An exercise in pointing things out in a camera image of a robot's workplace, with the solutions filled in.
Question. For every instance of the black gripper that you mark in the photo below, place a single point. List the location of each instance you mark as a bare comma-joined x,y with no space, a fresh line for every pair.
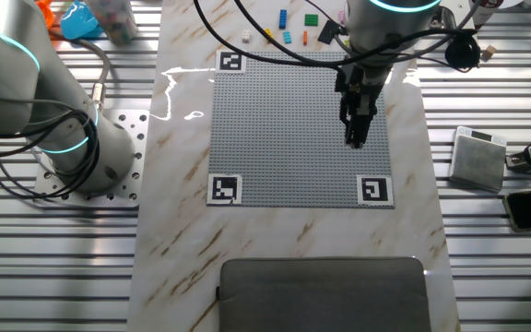
362,76

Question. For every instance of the black Lego plate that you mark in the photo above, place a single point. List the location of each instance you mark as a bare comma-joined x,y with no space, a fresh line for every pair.
327,32

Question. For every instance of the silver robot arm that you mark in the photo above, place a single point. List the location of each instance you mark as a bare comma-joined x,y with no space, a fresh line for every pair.
16,69

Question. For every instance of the grey Lego baseplate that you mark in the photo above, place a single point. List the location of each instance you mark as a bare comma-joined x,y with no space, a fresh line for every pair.
284,138

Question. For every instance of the small orange Lego brick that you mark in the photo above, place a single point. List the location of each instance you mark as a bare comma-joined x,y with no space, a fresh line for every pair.
305,38

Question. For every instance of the pink Lego brick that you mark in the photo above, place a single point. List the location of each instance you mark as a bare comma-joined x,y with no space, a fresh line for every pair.
341,16

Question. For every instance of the cyan Lego brick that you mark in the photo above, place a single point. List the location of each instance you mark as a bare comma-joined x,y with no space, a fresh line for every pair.
287,37

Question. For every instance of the green square Lego plate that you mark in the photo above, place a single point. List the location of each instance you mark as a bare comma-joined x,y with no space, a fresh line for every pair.
311,20

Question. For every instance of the yellow Lego brick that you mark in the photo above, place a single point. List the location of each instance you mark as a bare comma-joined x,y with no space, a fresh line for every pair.
269,38

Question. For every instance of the blue Lego brick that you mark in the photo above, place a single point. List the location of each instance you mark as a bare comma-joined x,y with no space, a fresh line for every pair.
283,19

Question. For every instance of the white Lego brick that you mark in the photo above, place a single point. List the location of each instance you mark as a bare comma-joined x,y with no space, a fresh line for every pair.
246,36

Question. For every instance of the black white marker tag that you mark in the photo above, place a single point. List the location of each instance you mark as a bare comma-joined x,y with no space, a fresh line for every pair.
375,190
231,62
224,189

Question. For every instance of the silver digital scale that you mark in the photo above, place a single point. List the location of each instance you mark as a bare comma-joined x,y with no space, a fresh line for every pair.
477,161

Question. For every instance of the small wooden block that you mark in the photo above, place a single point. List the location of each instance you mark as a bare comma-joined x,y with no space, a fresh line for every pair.
489,52

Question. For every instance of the red white bottle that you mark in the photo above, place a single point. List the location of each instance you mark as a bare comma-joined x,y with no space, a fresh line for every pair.
487,11

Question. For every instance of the grey fabric pad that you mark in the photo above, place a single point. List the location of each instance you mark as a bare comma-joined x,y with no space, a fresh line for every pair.
321,295

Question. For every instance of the clear plastic jar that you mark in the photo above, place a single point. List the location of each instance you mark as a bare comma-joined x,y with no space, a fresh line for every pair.
113,20

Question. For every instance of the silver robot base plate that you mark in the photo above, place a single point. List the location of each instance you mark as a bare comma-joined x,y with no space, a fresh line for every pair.
132,138

